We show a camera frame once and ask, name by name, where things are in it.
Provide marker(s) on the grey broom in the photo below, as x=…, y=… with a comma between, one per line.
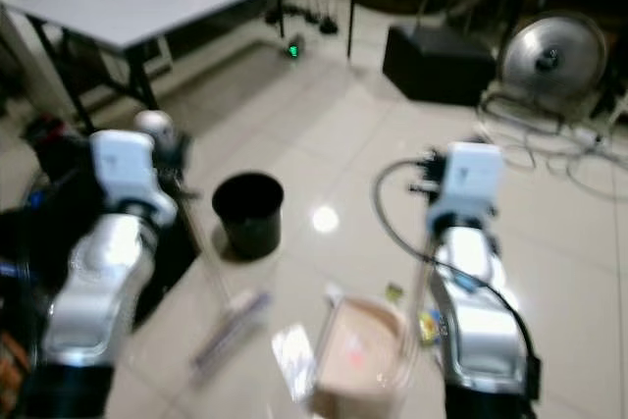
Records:
x=231, y=333

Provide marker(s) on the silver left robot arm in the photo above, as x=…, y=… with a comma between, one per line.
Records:
x=103, y=282

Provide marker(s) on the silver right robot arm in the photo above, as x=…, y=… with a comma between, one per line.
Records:
x=481, y=331

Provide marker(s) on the blue yellow wrapper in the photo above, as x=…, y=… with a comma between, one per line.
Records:
x=428, y=326

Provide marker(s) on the small green scrap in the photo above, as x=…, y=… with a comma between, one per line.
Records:
x=393, y=291

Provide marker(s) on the round silver floor fan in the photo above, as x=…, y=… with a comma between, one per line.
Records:
x=554, y=58

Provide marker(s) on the grey folding table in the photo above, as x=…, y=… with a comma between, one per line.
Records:
x=157, y=2

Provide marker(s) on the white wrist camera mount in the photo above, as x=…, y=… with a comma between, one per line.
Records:
x=469, y=183
x=123, y=169

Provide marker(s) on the white plastic wrapper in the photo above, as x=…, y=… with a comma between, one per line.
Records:
x=292, y=360

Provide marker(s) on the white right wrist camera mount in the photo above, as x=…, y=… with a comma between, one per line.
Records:
x=469, y=183

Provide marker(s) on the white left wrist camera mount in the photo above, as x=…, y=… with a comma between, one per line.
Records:
x=123, y=169

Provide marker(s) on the black box speaker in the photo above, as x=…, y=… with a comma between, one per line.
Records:
x=440, y=64

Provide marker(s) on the black plastic bucket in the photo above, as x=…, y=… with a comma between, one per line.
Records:
x=248, y=213

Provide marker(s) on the power strip with green light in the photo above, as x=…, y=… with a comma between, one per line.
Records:
x=294, y=47

